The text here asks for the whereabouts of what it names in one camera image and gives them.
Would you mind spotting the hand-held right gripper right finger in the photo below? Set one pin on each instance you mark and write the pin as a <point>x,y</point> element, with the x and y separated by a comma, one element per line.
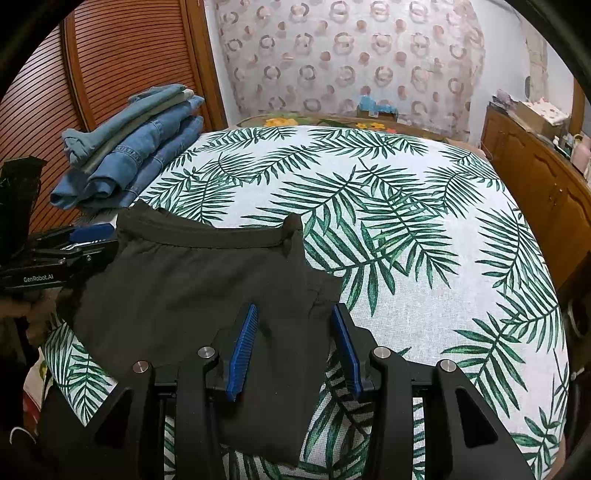
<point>346,357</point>

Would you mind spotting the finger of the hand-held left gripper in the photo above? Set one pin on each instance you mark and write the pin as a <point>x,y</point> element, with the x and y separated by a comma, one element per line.
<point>94,233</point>
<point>99,251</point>

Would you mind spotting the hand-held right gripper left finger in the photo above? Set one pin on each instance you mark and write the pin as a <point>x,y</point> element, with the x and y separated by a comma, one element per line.
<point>240,357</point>

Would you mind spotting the black t-shirt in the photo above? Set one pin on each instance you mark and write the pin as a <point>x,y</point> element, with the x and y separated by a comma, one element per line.
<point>184,286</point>

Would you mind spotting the grey-green folded pants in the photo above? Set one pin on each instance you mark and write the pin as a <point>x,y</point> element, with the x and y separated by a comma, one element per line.
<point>171,105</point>

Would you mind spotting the person's left hand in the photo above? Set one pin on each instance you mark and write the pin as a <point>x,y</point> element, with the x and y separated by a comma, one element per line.
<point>44,314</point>

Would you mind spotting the blue denim folded jeans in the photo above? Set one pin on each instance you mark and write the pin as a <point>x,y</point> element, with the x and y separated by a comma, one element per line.
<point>78,196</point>
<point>152,138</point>

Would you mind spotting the light blue folded jeans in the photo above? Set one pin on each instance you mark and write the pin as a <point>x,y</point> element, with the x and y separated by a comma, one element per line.
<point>120,120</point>

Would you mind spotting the palm leaf printed bed sheet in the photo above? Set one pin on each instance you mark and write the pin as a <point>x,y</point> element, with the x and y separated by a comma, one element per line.
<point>415,230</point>

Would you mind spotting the person's dark clothing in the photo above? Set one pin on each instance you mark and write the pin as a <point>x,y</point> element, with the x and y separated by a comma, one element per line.
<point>27,406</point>

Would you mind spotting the wooden louvered wardrobe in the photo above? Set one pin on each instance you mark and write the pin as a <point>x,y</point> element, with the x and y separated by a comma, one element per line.
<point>124,55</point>

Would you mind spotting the floral beige blanket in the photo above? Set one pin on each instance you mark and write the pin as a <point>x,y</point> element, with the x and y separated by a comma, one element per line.
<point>332,122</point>

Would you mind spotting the small blue toy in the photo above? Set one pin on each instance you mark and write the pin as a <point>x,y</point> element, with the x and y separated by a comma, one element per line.
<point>376,110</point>

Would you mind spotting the wooden sideboard cabinet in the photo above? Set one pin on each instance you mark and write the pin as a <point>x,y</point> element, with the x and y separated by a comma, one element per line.
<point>531,166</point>

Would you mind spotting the cardboard box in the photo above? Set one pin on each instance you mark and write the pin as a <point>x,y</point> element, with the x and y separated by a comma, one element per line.
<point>535,115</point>

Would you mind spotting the pink bottle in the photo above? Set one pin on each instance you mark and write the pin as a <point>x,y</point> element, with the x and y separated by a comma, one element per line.
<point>582,157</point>

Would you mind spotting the circle patterned curtain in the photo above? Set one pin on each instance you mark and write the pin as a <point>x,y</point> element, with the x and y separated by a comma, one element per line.
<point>369,46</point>

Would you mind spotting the beige hanging cloth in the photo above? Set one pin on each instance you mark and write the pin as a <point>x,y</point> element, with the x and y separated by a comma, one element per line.
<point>535,60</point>

